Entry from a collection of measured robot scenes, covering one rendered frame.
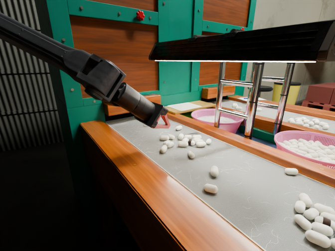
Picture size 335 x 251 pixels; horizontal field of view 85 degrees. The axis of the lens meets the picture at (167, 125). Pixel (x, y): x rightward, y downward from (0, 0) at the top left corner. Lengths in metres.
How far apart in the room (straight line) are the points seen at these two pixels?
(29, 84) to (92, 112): 1.80
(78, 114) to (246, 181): 0.74
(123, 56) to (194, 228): 0.82
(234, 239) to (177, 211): 0.11
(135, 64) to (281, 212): 0.86
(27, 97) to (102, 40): 1.89
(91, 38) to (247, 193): 0.84
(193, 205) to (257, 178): 0.23
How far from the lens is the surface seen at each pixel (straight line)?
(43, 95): 2.69
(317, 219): 0.49
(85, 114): 0.94
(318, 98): 5.13
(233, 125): 0.91
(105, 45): 0.96
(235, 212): 0.45
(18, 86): 2.71
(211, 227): 0.38
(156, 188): 0.45
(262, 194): 0.52
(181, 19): 1.19
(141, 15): 1.02
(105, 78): 0.43
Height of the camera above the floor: 1.04
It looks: 20 degrees down
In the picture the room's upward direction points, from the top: straight up
